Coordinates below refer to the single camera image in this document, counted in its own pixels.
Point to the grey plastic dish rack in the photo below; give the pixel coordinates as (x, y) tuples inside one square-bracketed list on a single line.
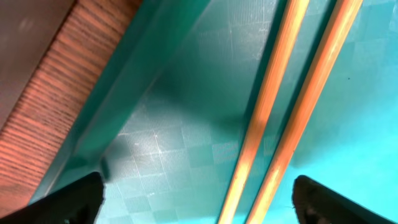
[(28, 27)]

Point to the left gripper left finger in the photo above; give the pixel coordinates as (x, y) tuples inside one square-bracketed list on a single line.
[(76, 203)]

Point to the teal plastic serving tray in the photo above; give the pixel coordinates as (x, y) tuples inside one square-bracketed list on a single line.
[(166, 120)]

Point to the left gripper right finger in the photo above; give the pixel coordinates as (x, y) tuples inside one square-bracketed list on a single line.
[(315, 203)]

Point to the wooden chopstick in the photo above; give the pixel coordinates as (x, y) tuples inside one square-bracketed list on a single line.
[(333, 38), (292, 18)]

